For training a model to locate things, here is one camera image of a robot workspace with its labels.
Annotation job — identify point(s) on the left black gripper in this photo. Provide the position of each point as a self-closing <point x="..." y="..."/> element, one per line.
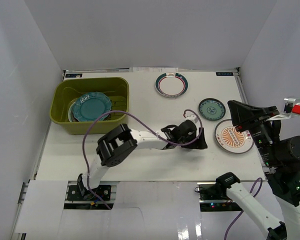
<point x="200" y="139"/>

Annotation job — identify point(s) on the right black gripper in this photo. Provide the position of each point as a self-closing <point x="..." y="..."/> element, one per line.
<point x="242" y="113"/>

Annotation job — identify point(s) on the white plate with orange pattern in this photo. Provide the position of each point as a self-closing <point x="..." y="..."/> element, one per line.
<point x="230" y="140"/>

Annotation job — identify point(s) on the small green blue patterned plate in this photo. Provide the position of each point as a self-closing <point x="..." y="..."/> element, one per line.
<point x="212" y="109"/>

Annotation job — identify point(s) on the white plate with teal rim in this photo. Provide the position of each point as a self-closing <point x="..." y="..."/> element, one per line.
<point x="171" y="85"/>

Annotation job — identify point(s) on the teal scalloped plate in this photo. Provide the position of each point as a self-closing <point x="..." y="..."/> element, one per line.
<point x="90" y="106"/>

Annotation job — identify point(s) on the red and teal floral plate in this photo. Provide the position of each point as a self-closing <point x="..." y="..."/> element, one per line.
<point x="70" y="115"/>

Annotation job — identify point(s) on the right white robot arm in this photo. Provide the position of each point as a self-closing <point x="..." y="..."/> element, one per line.
<point x="282" y="157"/>

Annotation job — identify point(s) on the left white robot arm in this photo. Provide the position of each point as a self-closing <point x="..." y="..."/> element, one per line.
<point x="115" y="146"/>

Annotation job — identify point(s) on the green plastic bin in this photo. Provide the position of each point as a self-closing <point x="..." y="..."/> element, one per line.
<point x="116" y="88"/>

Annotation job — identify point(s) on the papers at back edge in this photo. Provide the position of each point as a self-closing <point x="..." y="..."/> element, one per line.
<point x="153" y="69"/>

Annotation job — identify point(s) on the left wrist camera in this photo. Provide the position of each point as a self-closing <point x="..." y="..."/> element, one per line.
<point x="193" y="118"/>

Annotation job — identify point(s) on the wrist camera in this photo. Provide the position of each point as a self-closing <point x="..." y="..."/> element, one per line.
<point x="291" y="109"/>
<point x="193" y="118"/>

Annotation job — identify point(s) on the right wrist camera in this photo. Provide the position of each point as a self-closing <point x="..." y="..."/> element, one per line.
<point x="291" y="109"/>

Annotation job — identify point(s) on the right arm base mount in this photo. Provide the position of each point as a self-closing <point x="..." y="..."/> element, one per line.
<point x="210" y="200"/>

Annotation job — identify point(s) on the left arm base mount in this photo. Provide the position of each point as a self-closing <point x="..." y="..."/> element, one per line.
<point x="75" y="201"/>

